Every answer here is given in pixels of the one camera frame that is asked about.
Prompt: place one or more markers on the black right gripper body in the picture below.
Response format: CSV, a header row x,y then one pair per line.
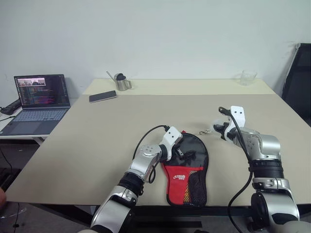
x,y
224,132

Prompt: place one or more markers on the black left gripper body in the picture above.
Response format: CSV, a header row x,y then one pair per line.
x,y
177,153

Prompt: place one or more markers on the red black paddle case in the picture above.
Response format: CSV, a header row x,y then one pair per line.
x,y
179,184

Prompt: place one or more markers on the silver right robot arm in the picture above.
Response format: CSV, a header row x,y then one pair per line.
x,y
267,145

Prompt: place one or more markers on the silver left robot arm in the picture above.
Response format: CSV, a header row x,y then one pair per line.
x,y
145,160

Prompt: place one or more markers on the clear glass cup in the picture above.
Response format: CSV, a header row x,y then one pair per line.
x,y
247,78

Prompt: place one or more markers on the stainless steel jug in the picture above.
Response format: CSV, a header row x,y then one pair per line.
x,y
123,85

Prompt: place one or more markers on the black office chair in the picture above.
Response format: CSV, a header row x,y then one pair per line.
x,y
298,85

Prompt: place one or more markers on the grey smartphone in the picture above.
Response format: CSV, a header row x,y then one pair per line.
x,y
103,96

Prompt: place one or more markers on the black lump in jug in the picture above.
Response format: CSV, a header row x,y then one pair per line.
x,y
120,76

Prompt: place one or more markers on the thin metal stick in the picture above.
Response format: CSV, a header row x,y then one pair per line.
x,y
110,74

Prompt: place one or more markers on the open grey laptop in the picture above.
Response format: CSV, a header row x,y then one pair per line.
x,y
41,116

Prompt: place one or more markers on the white side table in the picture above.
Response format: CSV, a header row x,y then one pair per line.
x,y
24,138

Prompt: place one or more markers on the black power strip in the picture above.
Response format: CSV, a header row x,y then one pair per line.
x,y
11,106

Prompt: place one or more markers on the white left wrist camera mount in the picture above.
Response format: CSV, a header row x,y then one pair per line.
x,y
171,136

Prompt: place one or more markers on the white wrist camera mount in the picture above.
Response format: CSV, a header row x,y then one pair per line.
x,y
237,115
171,136

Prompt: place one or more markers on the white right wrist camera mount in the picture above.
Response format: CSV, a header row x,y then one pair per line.
x,y
237,115

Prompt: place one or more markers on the black table frame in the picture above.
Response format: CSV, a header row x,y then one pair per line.
x,y
150,212

